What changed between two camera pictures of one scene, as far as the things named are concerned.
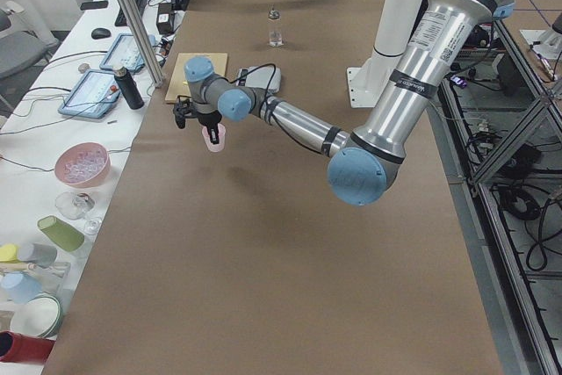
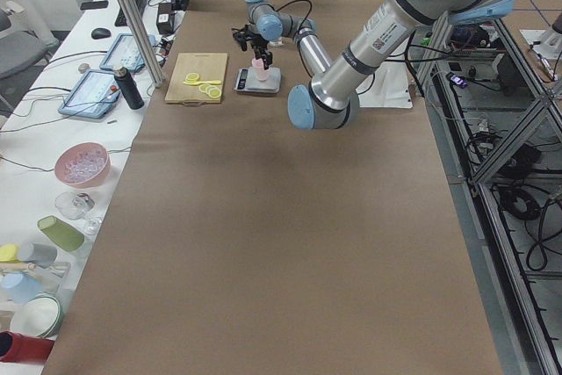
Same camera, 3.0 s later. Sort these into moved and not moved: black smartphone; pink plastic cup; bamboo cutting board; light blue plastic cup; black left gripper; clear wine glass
Moved: pink plastic cup; black left gripper
Not moved: black smartphone; clear wine glass; light blue plastic cup; bamboo cutting board
